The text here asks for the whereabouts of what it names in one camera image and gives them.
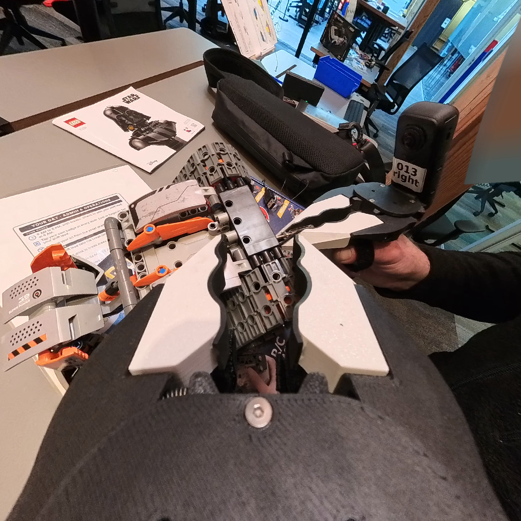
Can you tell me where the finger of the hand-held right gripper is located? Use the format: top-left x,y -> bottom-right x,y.
277,189 -> 363,242
295,214 -> 385,251

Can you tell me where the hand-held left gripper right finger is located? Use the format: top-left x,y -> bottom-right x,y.
292,239 -> 390,379

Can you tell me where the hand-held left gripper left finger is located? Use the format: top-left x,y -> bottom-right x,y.
129,239 -> 226,382

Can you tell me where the tracked building-block toy robot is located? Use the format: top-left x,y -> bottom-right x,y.
0,143 -> 308,385

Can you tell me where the person's right forearm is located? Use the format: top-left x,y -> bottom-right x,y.
420,243 -> 521,324

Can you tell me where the person's right hand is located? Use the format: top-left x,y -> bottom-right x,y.
334,235 -> 432,290

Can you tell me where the blue robot kit box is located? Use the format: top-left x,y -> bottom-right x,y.
247,174 -> 308,230

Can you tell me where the black office chair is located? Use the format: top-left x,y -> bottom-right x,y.
358,43 -> 442,137

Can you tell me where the black bag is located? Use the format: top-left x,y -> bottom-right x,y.
202,47 -> 385,202

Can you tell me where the large blue storage bin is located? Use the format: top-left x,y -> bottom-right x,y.
314,56 -> 364,99

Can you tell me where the black box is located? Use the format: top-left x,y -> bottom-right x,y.
281,72 -> 325,107

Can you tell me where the dark printed box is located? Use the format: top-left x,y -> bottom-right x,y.
322,12 -> 360,62

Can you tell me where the white instruction sheet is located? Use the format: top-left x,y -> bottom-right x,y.
0,166 -> 153,273

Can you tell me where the person's dark clothing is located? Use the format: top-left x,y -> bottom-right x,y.
430,322 -> 521,521

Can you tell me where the white sign board on stand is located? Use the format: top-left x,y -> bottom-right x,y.
222,0 -> 278,59

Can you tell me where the black-and-white instruction booklet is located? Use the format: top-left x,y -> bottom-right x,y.
53,86 -> 206,173

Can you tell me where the wooden post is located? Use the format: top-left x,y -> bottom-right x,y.
430,45 -> 509,214

